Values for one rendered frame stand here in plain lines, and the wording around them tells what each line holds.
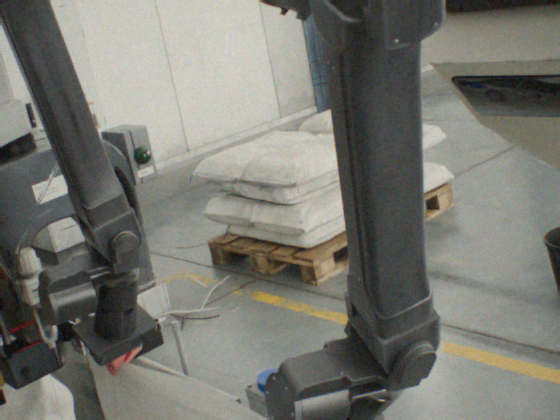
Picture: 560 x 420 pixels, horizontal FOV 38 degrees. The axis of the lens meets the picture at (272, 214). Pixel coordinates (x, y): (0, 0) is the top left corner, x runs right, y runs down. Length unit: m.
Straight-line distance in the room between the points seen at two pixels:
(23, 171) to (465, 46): 0.65
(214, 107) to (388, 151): 5.94
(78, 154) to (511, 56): 0.52
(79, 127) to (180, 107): 5.32
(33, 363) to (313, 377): 0.66
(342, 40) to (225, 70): 6.07
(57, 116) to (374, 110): 0.51
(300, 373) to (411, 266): 0.14
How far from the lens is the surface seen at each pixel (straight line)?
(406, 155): 0.57
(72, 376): 2.32
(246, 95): 6.69
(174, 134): 6.26
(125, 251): 1.02
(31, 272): 1.20
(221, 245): 4.46
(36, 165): 1.24
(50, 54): 0.94
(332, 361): 0.73
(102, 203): 1.00
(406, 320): 0.68
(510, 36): 1.03
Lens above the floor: 1.54
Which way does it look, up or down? 17 degrees down
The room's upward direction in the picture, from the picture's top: 11 degrees counter-clockwise
